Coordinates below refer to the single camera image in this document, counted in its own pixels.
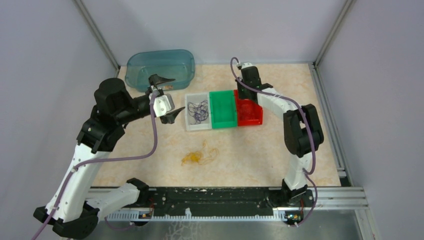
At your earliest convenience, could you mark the black thin cable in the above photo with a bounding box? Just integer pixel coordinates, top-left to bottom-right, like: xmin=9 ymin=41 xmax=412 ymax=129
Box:
xmin=187 ymin=100 xmax=210 ymax=125

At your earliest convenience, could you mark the yellow cable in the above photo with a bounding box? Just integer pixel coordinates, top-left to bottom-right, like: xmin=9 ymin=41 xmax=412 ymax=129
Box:
xmin=180 ymin=139 xmax=220 ymax=167

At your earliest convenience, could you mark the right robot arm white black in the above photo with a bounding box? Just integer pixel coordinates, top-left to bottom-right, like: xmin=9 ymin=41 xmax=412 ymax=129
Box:
xmin=235 ymin=62 xmax=324 ymax=206

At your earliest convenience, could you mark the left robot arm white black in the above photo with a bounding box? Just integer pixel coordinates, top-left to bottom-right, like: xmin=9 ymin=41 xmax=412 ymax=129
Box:
xmin=33 ymin=74 xmax=181 ymax=240

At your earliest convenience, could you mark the white plastic bin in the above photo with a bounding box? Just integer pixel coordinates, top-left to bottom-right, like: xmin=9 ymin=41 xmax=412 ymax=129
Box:
xmin=184 ymin=92 xmax=212 ymax=132

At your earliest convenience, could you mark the teal transparent plastic tub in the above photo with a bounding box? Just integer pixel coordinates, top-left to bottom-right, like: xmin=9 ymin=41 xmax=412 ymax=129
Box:
xmin=124 ymin=49 xmax=196 ymax=92

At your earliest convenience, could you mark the green plastic bin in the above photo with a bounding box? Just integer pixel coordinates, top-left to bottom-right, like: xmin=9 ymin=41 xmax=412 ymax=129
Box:
xmin=209 ymin=90 xmax=238 ymax=129

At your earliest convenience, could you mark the red plastic bin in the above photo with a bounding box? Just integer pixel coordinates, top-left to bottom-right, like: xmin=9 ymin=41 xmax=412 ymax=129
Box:
xmin=233 ymin=89 xmax=263 ymax=127

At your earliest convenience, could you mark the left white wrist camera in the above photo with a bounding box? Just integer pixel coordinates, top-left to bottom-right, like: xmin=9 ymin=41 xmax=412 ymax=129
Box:
xmin=153 ymin=93 xmax=175 ymax=117

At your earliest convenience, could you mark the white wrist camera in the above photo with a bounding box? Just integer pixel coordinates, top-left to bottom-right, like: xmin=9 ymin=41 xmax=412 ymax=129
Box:
xmin=236 ymin=62 xmax=254 ymax=70
xmin=153 ymin=93 xmax=175 ymax=117

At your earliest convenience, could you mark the left aluminium frame post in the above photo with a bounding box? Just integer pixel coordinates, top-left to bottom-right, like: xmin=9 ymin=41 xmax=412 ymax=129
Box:
xmin=72 ymin=0 xmax=121 ymax=75

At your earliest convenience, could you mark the aluminium frame post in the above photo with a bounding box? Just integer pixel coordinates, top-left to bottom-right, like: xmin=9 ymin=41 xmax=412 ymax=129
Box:
xmin=313 ymin=0 xmax=357 ymax=68
xmin=72 ymin=0 xmax=121 ymax=75

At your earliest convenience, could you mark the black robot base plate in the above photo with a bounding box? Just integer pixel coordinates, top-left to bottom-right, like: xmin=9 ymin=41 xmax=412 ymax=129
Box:
xmin=127 ymin=187 xmax=315 ymax=217

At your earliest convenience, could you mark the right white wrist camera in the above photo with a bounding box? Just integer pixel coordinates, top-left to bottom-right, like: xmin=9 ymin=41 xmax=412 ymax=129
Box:
xmin=236 ymin=62 xmax=254 ymax=70

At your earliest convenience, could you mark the white slotted cable duct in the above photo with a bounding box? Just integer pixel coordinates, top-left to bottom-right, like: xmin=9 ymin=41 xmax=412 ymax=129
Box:
xmin=106 ymin=209 xmax=288 ymax=223

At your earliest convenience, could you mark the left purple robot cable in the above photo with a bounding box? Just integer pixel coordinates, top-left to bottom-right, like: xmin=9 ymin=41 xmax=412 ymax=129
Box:
xmin=31 ymin=90 xmax=160 ymax=240

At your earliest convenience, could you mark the right aluminium frame post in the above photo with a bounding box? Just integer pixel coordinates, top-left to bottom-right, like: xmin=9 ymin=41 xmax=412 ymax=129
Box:
xmin=313 ymin=0 xmax=357 ymax=68

